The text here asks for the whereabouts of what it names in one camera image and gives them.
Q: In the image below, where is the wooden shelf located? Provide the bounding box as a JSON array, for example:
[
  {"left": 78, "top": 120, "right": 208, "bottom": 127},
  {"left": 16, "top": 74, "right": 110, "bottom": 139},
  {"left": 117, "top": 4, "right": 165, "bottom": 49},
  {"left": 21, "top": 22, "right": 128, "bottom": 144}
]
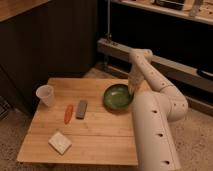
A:
[{"left": 111, "top": 0, "right": 213, "bottom": 26}]

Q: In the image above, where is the green ceramic bowl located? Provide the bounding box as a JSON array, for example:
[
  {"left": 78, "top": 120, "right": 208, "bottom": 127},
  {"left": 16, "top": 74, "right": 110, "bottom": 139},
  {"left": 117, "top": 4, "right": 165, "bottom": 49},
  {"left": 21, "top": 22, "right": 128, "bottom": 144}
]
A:
[{"left": 103, "top": 84, "right": 134, "bottom": 110}]

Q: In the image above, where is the translucent plastic cup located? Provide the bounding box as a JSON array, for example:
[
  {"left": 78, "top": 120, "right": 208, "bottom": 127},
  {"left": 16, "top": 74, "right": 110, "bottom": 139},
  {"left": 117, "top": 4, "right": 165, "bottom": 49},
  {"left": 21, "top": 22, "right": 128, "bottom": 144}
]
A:
[{"left": 36, "top": 85, "right": 55, "bottom": 107}]

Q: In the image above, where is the grey rectangular block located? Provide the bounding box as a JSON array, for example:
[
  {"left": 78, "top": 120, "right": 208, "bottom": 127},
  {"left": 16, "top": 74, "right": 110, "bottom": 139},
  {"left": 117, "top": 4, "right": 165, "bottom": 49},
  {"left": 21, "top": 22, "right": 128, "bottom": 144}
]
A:
[{"left": 76, "top": 100, "right": 88, "bottom": 119}]

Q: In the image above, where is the orange carrot toy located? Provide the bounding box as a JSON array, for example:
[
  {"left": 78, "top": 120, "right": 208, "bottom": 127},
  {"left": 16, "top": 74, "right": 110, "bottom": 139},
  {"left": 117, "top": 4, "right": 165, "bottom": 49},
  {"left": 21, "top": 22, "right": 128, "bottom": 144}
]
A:
[{"left": 64, "top": 105, "right": 73, "bottom": 124}]

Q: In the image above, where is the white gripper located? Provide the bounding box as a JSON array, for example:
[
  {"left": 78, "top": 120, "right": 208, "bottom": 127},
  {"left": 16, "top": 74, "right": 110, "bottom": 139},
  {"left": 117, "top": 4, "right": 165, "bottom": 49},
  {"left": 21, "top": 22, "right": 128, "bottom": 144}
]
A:
[{"left": 128, "top": 68, "right": 144, "bottom": 95}]

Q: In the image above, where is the low wooden table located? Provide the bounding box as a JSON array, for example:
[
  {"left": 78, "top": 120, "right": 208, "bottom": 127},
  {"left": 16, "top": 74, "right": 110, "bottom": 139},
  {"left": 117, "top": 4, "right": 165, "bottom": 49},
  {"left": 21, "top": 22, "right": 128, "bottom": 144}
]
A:
[{"left": 17, "top": 78, "right": 138, "bottom": 166}]

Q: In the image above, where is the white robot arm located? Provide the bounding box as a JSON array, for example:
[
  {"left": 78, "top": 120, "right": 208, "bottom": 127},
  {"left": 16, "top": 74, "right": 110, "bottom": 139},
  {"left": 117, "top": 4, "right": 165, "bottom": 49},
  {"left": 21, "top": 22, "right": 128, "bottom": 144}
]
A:
[{"left": 128, "top": 49, "right": 188, "bottom": 171}]

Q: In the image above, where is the long wooden beam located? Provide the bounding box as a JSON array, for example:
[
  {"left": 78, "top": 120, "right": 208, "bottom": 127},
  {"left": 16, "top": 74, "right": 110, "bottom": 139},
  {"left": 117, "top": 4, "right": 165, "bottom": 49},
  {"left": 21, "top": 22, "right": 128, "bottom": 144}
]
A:
[{"left": 97, "top": 37, "right": 213, "bottom": 116}]

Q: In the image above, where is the metal pole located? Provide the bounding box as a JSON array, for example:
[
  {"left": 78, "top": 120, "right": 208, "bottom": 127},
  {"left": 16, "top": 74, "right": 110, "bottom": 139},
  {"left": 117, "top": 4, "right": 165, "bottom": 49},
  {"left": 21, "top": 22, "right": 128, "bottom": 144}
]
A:
[{"left": 107, "top": 0, "right": 111, "bottom": 42}]

